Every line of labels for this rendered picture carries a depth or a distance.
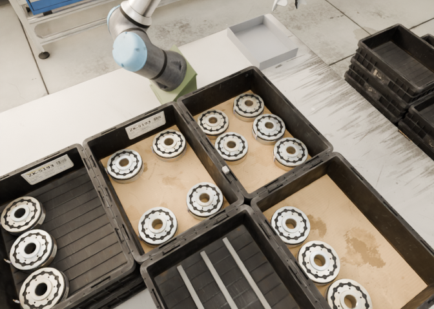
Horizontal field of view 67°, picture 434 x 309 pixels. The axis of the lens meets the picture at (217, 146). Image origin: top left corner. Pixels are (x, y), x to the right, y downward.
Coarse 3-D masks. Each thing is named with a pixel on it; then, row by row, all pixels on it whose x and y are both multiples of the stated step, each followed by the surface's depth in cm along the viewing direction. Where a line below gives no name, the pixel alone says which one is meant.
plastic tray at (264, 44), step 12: (240, 24) 152; (252, 24) 155; (264, 24) 157; (228, 36) 152; (240, 36) 153; (252, 36) 153; (264, 36) 153; (276, 36) 152; (240, 48) 146; (252, 48) 148; (264, 48) 148; (276, 48) 148; (288, 48) 148; (252, 60) 141; (264, 60) 137; (276, 60) 141
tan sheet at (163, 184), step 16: (176, 128) 108; (144, 144) 104; (144, 160) 101; (160, 160) 101; (192, 160) 101; (144, 176) 98; (160, 176) 98; (176, 176) 98; (192, 176) 98; (208, 176) 98; (128, 192) 95; (144, 192) 95; (160, 192) 95; (176, 192) 95; (128, 208) 92; (144, 208) 92; (176, 208) 92; (160, 224) 89; (192, 224) 89
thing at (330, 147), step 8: (240, 72) 109; (256, 72) 108; (224, 80) 106; (264, 80) 106; (200, 88) 104; (208, 88) 104; (272, 88) 104; (184, 96) 102; (280, 96) 102; (288, 104) 100; (184, 112) 98; (296, 112) 98; (304, 120) 96; (200, 128) 95; (312, 128) 96; (320, 136) 93; (208, 144) 92; (328, 144) 92; (216, 152) 90; (328, 152) 90; (224, 160) 89; (312, 160) 89; (296, 168) 88; (232, 176) 86; (280, 176) 86; (288, 176) 86; (240, 184) 85; (272, 184) 85; (256, 192) 84; (248, 200) 84
